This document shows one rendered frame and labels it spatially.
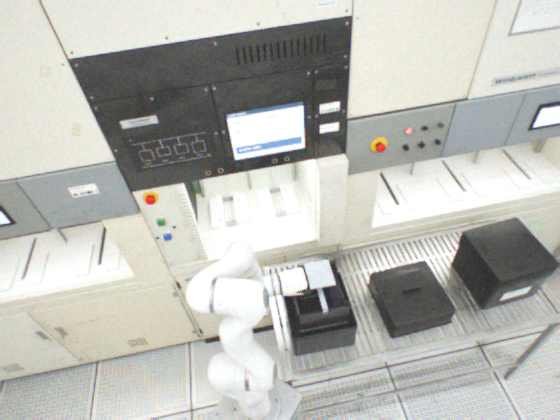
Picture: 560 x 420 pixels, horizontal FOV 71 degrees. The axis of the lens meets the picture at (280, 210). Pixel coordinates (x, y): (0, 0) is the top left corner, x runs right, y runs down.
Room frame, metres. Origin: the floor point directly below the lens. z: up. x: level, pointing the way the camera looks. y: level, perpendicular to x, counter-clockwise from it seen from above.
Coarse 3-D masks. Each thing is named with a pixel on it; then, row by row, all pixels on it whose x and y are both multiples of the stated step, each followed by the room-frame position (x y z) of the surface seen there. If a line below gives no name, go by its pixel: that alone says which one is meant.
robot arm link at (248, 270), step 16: (240, 240) 0.77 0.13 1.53; (224, 256) 0.70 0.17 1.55; (240, 256) 0.70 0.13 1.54; (256, 256) 0.76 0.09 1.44; (208, 272) 0.64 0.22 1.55; (224, 272) 0.66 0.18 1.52; (240, 272) 0.67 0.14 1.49; (192, 288) 0.59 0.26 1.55; (208, 288) 0.59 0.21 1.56; (192, 304) 0.56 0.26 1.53; (208, 304) 0.55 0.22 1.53
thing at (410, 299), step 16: (384, 272) 1.02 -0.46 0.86; (400, 272) 1.01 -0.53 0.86; (416, 272) 1.00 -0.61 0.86; (432, 272) 0.99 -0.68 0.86; (368, 288) 1.01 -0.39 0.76; (384, 288) 0.94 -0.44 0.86; (400, 288) 0.93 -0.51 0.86; (416, 288) 0.91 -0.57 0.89; (432, 288) 0.91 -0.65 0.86; (384, 304) 0.86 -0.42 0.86; (400, 304) 0.85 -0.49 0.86; (416, 304) 0.84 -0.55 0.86; (432, 304) 0.83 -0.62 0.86; (448, 304) 0.82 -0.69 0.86; (384, 320) 0.83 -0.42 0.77; (400, 320) 0.77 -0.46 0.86; (416, 320) 0.77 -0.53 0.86; (432, 320) 0.77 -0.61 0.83; (448, 320) 0.79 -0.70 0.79; (400, 336) 0.75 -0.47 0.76
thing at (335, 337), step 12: (288, 300) 0.98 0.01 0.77; (300, 300) 0.98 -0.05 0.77; (312, 300) 0.97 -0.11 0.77; (348, 300) 0.86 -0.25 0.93; (288, 312) 0.92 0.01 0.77; (300, 312) 0.91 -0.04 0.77; (288, 324) 0.81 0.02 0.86; (348, 324) 0.83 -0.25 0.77; (300, 336) 0.79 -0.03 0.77; (312, 336) 0.72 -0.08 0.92; (324, 336) 0.72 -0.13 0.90; (336, 336) 0.73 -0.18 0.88; (348, 336) 0.73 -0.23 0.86; (300, 348) 0.71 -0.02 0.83; (312, 348) 0.72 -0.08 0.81; (324, 348) 0.72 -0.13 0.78
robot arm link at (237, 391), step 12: (216, 360) 0.55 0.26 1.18; (228, 360) 0.54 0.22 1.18; (216, 372) 0.51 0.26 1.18; (228, 372) 0.51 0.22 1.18; (240, 372) 0.50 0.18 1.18; (216, 384) 0.48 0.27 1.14; (228, 384) 0.48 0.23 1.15; (240, 384) 0.47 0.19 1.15; (228, 396) 0.47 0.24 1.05; (240, 396) 0.48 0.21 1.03; (252, 396) 0.48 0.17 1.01; (264, 396) 0.49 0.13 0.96
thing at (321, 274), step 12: (312, 264) 0.91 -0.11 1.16; (324, 264) 0.90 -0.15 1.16; (312, 276) 0.85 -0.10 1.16; (324, 276) 0.84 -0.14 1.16; (336, 276) 0.94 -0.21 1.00; (312, 288) 0.80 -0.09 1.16; (324, 300) 0.78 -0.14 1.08; (312, 312) 0.75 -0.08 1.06; (324, 312) 0.74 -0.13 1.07; (336, 312) 0.76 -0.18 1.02; (348, 312) 0.76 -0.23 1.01; (300, 324) 0.74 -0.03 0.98; (312, 324) 0.75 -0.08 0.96; (324, 324) 0.75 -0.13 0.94; (336, 324) 0.76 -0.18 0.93
